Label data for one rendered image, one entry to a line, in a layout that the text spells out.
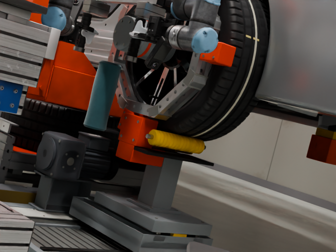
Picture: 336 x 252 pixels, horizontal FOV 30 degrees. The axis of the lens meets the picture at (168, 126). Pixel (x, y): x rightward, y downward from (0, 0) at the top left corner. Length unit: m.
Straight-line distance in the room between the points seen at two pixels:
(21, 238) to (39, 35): 0.57
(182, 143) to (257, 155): 4.79
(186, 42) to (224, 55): 0.28
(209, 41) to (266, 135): 5.26
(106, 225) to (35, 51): 0.88
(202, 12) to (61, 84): 1.04
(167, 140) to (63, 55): 0.70
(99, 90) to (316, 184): 4.52
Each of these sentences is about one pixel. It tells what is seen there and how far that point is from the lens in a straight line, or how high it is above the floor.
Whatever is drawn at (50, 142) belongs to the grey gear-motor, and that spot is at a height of 0.37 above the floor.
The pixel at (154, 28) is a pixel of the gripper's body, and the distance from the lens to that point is 1.97.
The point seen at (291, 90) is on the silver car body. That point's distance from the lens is 2.16.
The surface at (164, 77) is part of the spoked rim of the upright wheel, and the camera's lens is 2.42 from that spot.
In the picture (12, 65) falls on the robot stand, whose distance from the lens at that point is 1.78.
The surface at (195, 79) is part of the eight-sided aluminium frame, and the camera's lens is 2.14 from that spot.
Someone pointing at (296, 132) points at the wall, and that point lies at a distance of 6.82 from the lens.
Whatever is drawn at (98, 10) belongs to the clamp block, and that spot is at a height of 0.92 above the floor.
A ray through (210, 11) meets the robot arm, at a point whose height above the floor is 0.93.
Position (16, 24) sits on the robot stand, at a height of 0.75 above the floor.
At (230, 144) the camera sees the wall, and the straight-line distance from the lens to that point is 7.35.
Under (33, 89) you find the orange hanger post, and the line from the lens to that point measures 2.65.
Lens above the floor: 0.65
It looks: 2 degrees down
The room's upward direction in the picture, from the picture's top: 14 degrees clockwise
